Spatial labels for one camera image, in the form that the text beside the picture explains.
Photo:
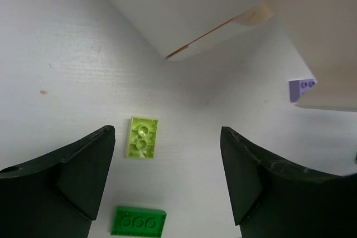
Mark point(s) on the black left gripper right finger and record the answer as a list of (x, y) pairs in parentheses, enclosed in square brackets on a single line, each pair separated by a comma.
[(271, 196)]

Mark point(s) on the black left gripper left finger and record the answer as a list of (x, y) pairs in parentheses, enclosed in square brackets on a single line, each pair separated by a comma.
[(59, 193)]

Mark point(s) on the green three-hole lego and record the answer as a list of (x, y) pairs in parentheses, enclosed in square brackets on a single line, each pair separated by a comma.
[(138, 222)]

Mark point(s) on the lime green lego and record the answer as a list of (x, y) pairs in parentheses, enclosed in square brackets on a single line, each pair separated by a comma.
[(141, 138)]

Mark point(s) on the white three-drawer cabinet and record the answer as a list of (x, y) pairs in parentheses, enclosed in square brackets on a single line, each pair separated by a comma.
[(322, 31)]

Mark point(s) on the purple lego with studs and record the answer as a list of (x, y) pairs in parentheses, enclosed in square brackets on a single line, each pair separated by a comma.
[(298, 87)]

